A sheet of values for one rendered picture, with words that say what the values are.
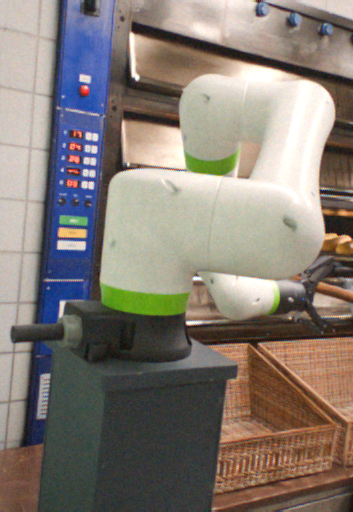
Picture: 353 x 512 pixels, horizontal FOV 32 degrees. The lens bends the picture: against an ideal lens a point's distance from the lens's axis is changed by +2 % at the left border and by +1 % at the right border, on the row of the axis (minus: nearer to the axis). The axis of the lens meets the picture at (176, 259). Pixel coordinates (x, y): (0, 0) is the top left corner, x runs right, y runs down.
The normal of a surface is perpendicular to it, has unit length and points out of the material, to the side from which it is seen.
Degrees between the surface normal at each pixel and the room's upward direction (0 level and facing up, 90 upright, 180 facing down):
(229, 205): 64
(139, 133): 70
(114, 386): 90
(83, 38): 90
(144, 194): 88
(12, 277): 90
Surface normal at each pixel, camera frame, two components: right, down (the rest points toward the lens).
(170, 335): 0.62, -0.12
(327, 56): 0.53, 0.17
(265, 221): -0.18, -0.11
